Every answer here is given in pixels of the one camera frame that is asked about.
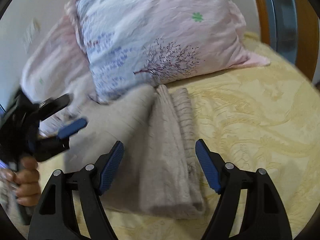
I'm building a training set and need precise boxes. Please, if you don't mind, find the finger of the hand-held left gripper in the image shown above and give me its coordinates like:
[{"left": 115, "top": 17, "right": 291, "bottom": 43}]
[
  {"left": 34, "top": 118, "right": 88, "bottom": 162},
  {"left": 37, "top": 94, "right": 74, "bottom": 120}
]

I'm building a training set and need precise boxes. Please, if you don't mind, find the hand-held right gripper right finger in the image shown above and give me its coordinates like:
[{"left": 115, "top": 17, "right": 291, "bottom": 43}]
[{"left": 195, "top": 139, "right": 293, "bottom": 240}]

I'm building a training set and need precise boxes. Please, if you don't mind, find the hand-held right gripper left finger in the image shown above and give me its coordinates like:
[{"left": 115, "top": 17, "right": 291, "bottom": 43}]
[{"left": 27, "top": 141, "right": 125, "bottom": 240}]

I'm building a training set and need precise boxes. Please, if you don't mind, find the beige cable-knit sweater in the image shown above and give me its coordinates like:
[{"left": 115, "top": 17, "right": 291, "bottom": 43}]
[{"left": 64, "top": 84, "right": 205, "bottom": 219}]

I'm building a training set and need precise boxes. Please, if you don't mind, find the person's left hand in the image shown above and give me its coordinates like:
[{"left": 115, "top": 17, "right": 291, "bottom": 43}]
[{"left": 0, "top": 156, "right": 42, "bottom": 207}]

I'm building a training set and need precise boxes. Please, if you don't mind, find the pink floral pillow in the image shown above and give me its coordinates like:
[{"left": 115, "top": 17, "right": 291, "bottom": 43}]
[{"left": 20, "top": 15, "right": 100, "bottom": 135}]

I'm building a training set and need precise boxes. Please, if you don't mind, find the yellow patterned bed sheet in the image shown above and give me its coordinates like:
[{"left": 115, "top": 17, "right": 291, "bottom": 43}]
[{"left": 25, "top": 31, "right": 320, "bottom": 240}]

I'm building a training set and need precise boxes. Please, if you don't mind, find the tree print floral pillow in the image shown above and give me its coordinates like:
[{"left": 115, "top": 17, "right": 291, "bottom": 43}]
[{"left": 65, "top": 0, "right": 272, "bottom": 103}]

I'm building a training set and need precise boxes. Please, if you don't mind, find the wooden headboard with metal panel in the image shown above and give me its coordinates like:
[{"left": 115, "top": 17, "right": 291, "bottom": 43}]
[{"left": 250, "top": 0, "right": 320, "bottom": 82}]

